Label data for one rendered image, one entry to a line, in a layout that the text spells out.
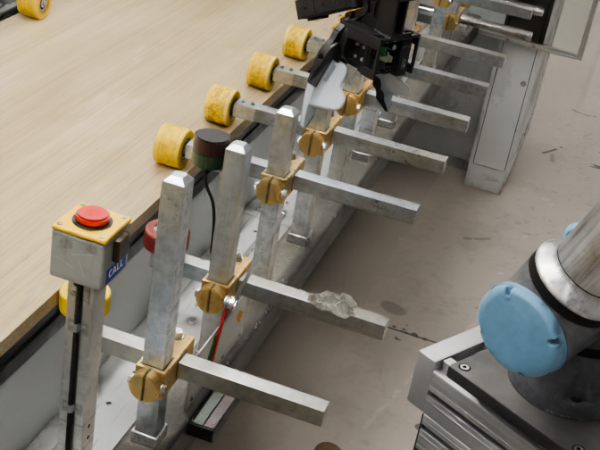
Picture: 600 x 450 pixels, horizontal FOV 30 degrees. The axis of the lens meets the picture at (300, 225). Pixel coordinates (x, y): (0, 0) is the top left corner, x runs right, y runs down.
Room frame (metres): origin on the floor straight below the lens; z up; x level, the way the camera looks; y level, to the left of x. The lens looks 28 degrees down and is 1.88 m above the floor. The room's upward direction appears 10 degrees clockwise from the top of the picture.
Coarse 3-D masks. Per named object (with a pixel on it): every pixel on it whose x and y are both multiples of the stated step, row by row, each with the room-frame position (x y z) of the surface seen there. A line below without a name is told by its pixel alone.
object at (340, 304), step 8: (312, 296) 1.63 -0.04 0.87; (320, 296) 1.63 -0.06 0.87; (328, 296) 1.63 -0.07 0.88; (336, 296) 1.63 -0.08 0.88; (344, 296) 1.64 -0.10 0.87; (320, 304) 1.61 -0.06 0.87; (328, 304) 1.61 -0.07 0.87; (336, 304) 1.61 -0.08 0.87; (344, 304) 1.61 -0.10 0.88; (352, 304) 1.63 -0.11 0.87; (336, 312) 1.60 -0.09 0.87; (344, 312) 1.60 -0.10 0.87; (352, 312) 1.61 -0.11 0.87
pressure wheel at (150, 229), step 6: (150, 222) 1.72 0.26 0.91; (156, 222) 1.72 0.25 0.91; (150, 228) 1.70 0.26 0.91; (156, 228) 1.71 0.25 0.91; (144, 234) 1.70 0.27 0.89; (150, 234) 1.68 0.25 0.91; (144, 240) 1.69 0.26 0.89; (150, 240) 1.68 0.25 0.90; (150, 246) 1.68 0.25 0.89; (186, 246) 1.70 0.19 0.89; (150, 252) 1.68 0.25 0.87
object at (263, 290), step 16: (192, 256) 1.71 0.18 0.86; (192, 272) 1.68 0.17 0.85; (256, 288) 1.65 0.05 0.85; (272, 288) 1.65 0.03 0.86; (288, 288) 1.66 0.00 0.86; (272, 304) 1.64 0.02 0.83; (288, 304) 1.64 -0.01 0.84; (304, 304) 1.63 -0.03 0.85; (320, 320) 1.62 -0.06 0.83; (336, 320) 1.61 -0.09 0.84; (352, 320) 1.61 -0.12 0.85; (368, 320) 1.60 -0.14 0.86; (384, 320) 1.61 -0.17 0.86; (368, 336) 1.60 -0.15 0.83
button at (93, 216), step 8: (80, 208) 1.15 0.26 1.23; (88, 208) 1.15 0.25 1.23; (96, 208) 1.16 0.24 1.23; (80, 216) 1.13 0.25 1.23; (88, 216) 1.14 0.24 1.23; (96, 216) 1.14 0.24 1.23; (104, 216) 1.14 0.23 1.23; (88, 224) 1.13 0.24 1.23; (96, 224) 1.13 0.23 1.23; (104, 224) 1.14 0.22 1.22
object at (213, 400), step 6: (210, 396) 1.53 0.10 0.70; (216, 396) 1.53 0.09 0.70; (210, 402) 1.51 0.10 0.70; (216, 402) 1.52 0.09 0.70; (204, 408) 1.49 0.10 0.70; (210, 408) 1.50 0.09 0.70; (198, 414) 1.47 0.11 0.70; (204, 414) 1.48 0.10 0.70; (198, 420) 1.46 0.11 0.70; (204, 420) 1.46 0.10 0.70
